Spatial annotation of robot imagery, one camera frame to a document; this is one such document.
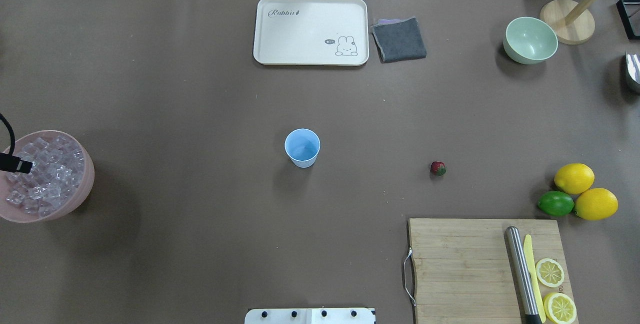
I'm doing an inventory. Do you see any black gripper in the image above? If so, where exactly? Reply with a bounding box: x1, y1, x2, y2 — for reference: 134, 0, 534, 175
0, 153, 34, 174

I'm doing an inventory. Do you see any red strawberry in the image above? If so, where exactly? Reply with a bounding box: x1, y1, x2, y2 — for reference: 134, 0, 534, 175
429, 161, 447, 176

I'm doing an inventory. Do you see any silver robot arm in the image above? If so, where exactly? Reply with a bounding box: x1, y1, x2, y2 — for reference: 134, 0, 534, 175
0, 114, 34, 174

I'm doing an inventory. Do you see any pink bowl of ice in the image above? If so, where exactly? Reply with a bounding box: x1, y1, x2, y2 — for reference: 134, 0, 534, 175
1, 130, 95, 223

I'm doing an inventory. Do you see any light blue plastic cup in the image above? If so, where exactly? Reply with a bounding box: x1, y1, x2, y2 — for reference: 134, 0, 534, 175
284, 128, 322, 168

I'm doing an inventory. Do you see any wooden cup tree stand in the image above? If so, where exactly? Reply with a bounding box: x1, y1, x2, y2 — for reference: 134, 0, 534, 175
539, 0, 596, 45

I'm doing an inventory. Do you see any cream rabbit tray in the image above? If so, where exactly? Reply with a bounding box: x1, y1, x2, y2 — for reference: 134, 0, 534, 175
253, 0, 370, 66

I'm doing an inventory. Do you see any grey folded cloth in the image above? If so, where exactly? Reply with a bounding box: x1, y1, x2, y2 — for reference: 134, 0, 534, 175
371, 17, 427, 63

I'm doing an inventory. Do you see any wooden cutting board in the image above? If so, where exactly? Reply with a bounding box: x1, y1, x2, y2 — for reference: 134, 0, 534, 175
407, 218, 568, 323

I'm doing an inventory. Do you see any mint green bowl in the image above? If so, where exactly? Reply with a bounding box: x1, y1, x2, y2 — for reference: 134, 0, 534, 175
502, 17, 559, 65

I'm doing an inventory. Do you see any green lime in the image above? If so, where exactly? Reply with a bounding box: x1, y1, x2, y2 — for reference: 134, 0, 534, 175
537, 191, 575, 216

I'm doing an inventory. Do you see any lemon slice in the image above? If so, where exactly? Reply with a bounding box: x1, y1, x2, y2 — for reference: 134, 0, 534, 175
542, 292, 578, 323
534, 258, 566, 288

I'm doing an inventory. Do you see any yellow lemon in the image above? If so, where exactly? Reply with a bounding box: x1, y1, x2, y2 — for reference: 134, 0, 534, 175
574, 188, 619, 221
553, 163, 595, 195

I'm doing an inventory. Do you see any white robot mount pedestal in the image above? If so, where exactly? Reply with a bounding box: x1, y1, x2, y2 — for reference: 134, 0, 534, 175
244, 307, 377, 323

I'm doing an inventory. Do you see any steel handled yellow knife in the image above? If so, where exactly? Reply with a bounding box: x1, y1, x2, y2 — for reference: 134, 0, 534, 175
505, 226, 542, 323

